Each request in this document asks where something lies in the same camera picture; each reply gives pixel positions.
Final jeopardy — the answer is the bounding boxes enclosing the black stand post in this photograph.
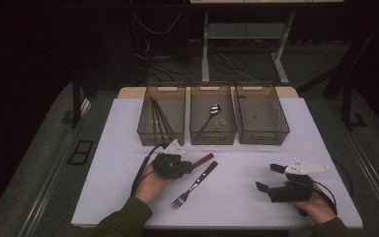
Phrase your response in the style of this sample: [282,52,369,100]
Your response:
[72,73,100,129]
[341,82,369,131]

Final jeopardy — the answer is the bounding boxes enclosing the black floor cables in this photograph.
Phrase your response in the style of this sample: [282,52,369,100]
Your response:
[142,48,205,83]

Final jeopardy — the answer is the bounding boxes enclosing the white metal stand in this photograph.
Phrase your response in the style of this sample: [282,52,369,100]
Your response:
[200,11,296,85]

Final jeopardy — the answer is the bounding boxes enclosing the wooden-handled fork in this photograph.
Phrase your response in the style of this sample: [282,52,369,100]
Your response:
[170,160,219,210]

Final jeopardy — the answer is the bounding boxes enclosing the aluminium rail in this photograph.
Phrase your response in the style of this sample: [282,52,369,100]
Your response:
[343,129,379,228]
[19,98,92,237]

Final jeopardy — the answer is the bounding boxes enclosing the black floor frame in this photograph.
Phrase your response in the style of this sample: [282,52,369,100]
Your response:
[67,139,96,166]

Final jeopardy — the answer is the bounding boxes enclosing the person's left hand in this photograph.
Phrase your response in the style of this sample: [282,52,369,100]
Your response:
[133,162,176,205]

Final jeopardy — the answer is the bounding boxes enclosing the white hanging cable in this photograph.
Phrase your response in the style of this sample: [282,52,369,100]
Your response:
[132,11,183,35]

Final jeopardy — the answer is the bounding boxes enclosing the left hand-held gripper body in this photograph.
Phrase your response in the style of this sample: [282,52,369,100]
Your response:
[151,138,187,181]

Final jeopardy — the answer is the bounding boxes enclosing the metal spoon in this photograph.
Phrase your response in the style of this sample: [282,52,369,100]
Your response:
[199,104,221,132]

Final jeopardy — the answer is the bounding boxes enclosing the person's right hand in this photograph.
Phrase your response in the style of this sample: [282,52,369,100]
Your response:
[287,182,339,225]

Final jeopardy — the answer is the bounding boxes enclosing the clear amber plastic spoon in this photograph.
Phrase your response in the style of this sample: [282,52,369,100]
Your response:
[206,118,231,131]

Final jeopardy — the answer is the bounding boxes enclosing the black chopstick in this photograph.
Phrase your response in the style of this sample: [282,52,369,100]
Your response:
[149,97,158,136]
[153,99,176,135]

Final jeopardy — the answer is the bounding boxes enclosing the wooden-handled knife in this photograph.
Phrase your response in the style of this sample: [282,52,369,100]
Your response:
[190,152,215,170]

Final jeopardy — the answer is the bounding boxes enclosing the white floor cable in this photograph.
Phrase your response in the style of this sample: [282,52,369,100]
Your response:
[210,52,258,82]

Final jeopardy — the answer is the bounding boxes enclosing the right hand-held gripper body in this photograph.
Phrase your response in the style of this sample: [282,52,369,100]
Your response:
[267,158,330,203]

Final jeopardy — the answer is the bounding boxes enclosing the thin black cable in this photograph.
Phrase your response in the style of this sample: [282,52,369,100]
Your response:
[332,159,355,198]

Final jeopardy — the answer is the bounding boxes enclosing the black diagonal stand strut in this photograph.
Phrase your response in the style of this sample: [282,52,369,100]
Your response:
[295,13,379,100]

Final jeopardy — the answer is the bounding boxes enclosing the smoky plastic bin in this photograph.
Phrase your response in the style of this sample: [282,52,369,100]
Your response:
[235,83,291,146]
[136,86,187,147]
[189,84,238,146]

